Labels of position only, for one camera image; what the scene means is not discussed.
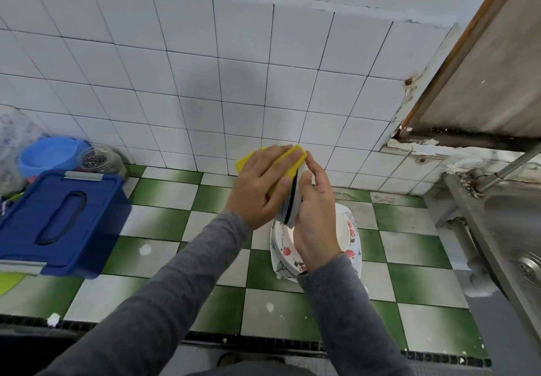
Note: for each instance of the clear plastic bag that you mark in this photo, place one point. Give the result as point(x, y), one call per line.
point(13, 139)

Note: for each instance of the person's left hand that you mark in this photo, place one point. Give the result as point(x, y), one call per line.
point(258, 190)

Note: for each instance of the blue plastic box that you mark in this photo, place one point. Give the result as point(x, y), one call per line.
point(55, 219)

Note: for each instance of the blue plastic bowl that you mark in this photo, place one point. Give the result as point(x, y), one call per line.
point(51, 153)

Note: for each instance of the metal faucet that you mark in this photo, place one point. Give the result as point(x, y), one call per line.
point(507, 167)

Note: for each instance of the person's black shoe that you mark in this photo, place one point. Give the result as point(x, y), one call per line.
point(230, 359)

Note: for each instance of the person's right hand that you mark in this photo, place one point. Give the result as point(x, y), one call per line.
point(317, 224)

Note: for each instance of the person's right forearm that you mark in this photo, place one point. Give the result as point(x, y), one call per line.
point(355, 321)

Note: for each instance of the glass jar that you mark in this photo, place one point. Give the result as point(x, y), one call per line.
point(101, 160)

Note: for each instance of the stainless steel sink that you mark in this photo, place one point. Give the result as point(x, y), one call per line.
point(507, 236)

